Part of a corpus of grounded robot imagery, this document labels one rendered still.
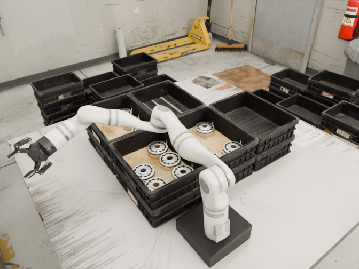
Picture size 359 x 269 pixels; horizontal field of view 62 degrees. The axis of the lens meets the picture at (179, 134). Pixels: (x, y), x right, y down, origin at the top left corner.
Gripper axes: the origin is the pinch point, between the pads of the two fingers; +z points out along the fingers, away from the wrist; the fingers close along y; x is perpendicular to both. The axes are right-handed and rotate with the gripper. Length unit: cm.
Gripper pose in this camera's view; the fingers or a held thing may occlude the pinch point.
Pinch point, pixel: (17, 167)
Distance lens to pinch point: 122.2
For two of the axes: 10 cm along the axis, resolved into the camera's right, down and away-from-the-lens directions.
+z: -6.6, 6.2, -4.2
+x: -6.5, -1.9, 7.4
